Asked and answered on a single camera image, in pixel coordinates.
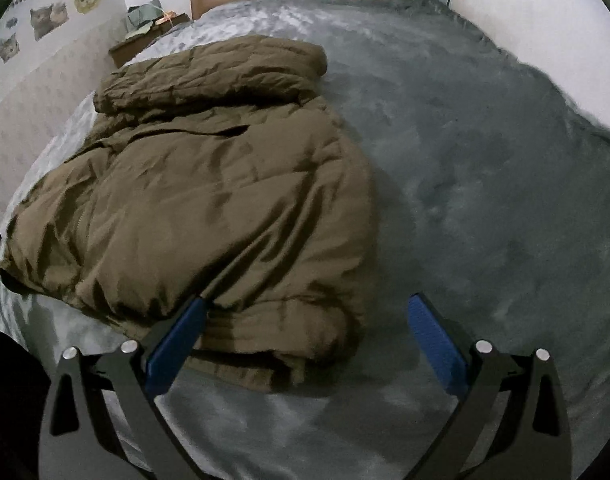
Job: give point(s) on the grey plush blanket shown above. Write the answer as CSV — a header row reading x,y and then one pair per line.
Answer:
x,y
485,185

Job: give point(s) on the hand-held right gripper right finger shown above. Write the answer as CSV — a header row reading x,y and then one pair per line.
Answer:
x,y
435,342

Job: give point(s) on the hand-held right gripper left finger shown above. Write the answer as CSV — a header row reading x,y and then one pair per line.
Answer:
x,y
177,342

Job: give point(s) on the tabby kitten wall sticker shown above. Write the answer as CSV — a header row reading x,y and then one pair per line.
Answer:
x,y
8,47

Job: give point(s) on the olive brown puffer jacket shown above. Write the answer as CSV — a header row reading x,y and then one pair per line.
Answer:
x,y
210,185

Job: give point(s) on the grey cats wall sticker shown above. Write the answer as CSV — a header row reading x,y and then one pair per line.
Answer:
x,y
49,20

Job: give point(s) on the wooden nightstand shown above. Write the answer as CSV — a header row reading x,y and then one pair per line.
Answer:
x,y
130,52

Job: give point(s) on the green cloth pile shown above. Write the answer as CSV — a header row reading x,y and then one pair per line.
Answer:
x,y
142,17

